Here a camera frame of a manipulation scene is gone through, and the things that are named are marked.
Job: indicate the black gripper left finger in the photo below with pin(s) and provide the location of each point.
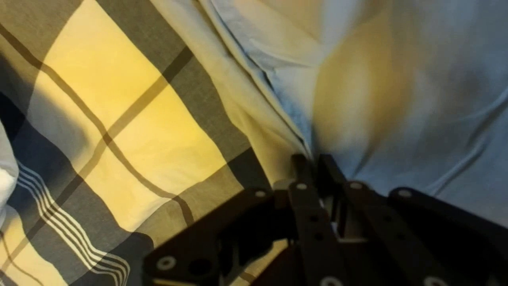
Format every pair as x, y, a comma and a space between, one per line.
223, 244

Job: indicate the light grey cloth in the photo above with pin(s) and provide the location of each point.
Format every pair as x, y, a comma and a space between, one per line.
399, 93

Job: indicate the white pillow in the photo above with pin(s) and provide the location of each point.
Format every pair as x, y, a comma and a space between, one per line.
8, 172

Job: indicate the plaid yellow grey comforter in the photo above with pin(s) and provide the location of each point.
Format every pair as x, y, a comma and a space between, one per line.
119, 137

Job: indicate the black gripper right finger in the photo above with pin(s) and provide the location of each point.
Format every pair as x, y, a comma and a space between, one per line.
410, 239

